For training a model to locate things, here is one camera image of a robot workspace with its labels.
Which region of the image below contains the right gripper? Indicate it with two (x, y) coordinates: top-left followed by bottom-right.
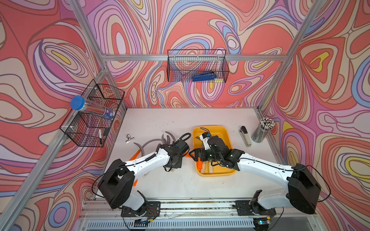
(188, 148), (222, 162)

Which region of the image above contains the yellow plastic tray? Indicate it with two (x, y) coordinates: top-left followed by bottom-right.
(192, 126), (237, 177)

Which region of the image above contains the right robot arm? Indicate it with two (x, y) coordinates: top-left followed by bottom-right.
(189, 130), (321, 214)

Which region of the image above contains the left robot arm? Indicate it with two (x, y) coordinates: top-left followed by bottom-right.
(97, 133), (191, 211)

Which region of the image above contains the silver bulldog clip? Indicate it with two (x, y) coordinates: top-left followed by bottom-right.
(125, 134), (135, 143)

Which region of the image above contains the cup of pencils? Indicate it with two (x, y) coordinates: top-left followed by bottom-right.
(251, 117), (276, 143)

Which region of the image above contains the blue tool in basket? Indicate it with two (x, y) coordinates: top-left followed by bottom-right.
(192, 71), (217, 82)

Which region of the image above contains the black marker in basket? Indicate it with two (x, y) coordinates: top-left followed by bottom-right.
(98, 129), (103, 145)

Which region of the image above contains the clear bottle blue cap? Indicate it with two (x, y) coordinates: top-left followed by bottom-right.
(70, 96), (115, 120)

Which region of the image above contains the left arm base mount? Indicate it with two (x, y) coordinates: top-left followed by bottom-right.
(121, 201), (161, 218)

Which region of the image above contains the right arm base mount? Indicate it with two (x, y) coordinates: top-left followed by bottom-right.
(232, 200), (277, 217)

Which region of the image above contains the left wire basket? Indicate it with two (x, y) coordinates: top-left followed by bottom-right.
(60, 80), (125, 147)

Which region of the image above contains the wire basket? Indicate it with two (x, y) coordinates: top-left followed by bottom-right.
(167, 48), (229, 83)
(60, 80), (125, 147)

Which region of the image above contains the back wire basket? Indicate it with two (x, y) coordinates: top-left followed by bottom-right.
(167, 48), (229, 83)

